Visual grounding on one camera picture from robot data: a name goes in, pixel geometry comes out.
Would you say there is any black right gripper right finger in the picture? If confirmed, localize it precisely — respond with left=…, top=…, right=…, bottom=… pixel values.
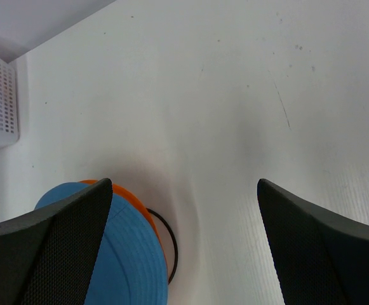
left=257, top=179, right=369, bottom=304

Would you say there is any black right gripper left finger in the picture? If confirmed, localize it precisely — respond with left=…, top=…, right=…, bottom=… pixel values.
left=0, top=179, right=112, bottom=304

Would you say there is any blue bucket hat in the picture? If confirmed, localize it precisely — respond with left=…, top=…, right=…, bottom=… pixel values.
left=34, top=182, right=169, bottom=305

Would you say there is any black wire hat stand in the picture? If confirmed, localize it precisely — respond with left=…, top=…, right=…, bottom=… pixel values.
left=147, top=208, right=178, bottom=284

